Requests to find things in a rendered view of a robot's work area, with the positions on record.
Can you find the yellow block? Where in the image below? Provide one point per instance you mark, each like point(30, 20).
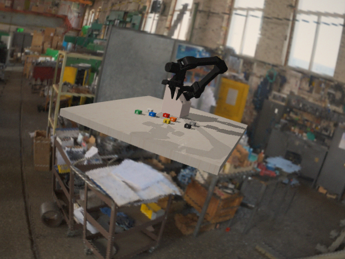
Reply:
point(167, 121)

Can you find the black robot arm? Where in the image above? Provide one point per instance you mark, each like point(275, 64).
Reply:
point(191, 63)

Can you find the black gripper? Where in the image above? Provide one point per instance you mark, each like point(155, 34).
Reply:
point(173, 88)

